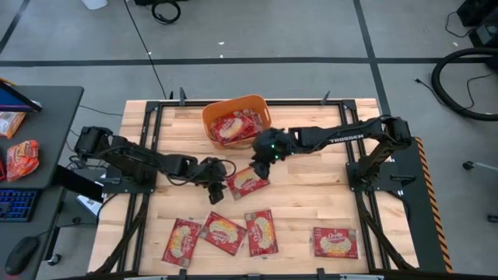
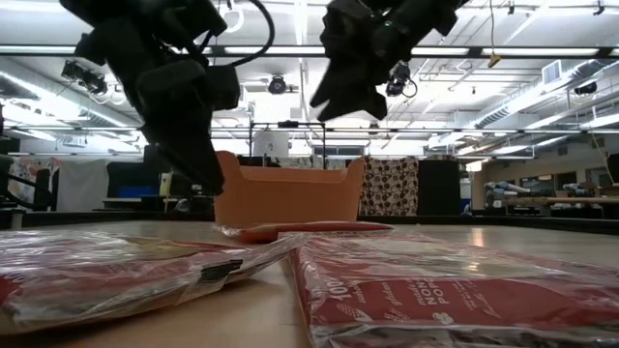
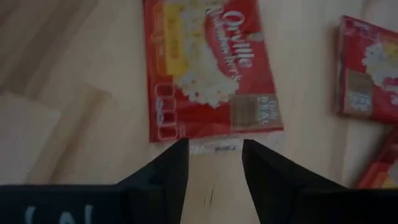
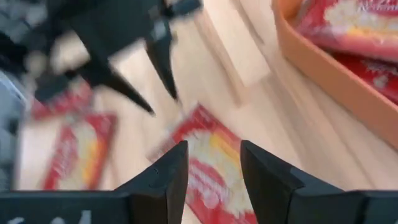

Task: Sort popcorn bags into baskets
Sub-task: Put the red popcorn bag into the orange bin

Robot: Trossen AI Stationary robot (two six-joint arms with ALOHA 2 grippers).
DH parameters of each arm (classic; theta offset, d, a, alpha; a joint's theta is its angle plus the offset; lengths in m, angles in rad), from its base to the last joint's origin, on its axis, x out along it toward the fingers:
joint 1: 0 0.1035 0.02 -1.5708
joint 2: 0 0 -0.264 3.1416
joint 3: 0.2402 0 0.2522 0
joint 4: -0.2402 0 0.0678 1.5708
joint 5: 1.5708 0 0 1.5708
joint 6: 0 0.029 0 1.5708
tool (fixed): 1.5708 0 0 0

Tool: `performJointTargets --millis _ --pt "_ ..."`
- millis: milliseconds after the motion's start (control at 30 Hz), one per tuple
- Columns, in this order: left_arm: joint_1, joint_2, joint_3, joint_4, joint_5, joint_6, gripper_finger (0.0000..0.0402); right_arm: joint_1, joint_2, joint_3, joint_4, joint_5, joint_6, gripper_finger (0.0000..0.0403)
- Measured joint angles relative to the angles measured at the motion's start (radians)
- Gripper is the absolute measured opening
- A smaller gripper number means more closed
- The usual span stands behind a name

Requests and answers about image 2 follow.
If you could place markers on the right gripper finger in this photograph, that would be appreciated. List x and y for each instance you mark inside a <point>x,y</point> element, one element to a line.
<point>338,96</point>
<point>373,101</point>

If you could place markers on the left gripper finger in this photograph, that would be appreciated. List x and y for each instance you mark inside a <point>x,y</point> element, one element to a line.
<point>193,164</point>

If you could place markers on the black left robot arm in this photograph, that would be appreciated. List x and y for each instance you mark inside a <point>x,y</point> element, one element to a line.
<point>121,29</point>

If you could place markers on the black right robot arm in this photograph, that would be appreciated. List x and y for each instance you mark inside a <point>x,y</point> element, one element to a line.
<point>430,14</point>

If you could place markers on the yellow bottle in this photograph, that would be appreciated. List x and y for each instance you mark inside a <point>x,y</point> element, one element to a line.
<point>166,184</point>

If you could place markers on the white monitor back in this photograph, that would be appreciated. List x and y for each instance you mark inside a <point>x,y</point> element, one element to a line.
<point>271,144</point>

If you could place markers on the brown dotted curtain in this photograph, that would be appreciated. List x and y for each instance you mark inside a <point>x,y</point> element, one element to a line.
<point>389,186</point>

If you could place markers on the black ceiling-mounted device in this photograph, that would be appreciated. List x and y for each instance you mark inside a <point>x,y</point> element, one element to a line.
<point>87,77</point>

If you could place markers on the orange plastic basket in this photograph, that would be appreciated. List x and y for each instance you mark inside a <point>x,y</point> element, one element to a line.
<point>290,193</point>

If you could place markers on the black partition panel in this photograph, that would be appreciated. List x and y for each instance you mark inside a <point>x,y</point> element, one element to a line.
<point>439,188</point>

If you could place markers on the white hanging sheet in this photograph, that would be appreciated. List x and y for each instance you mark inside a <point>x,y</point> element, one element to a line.
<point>82,186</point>

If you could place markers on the grey fabric rolls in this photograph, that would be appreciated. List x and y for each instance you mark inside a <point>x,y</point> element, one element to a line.
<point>505,188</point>

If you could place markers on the black railing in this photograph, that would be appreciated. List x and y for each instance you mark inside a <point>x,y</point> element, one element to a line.
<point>29,188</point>

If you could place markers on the wooden workbench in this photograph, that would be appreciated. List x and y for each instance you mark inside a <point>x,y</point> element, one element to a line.
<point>561,200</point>

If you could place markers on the black ceiling speaker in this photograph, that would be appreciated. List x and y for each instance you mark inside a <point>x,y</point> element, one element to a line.
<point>585,88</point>

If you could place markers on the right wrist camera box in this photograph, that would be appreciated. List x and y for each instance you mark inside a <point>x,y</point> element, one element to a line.
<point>399,79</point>

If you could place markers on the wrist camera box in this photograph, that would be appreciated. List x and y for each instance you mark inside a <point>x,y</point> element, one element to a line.
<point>225,87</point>
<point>399,79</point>

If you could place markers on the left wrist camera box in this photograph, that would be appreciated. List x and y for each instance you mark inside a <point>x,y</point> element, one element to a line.
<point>225,87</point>

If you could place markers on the black stand frame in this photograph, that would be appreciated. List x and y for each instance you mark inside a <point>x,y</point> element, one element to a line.
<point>290,124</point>

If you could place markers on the black overhead camera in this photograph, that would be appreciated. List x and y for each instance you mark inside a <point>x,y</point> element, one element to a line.
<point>277,85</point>

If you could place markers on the silver ventilation duct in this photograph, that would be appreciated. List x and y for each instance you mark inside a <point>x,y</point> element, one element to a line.
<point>522,104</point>

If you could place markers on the black table frame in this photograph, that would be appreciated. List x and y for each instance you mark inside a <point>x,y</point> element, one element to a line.
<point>483,222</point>

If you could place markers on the black overhead frame bar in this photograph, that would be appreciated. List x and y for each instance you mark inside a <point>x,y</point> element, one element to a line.
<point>532,50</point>

